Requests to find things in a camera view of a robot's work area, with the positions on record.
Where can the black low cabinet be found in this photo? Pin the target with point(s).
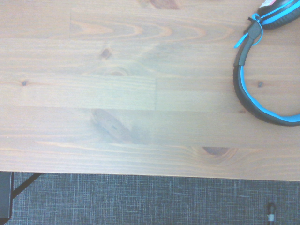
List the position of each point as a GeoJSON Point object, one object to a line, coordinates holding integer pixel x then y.
{"type": "Point", "coordinates": [5, 194]}

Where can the wooden desk with black frame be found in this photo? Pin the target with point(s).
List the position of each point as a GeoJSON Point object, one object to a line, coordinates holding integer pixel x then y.
{"type": "Point", "coordinates": [24, 186]}

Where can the black and blue headphone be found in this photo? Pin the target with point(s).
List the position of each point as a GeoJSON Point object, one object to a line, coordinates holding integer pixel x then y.
{"type": "Point", "coordinates": [237, 89]}

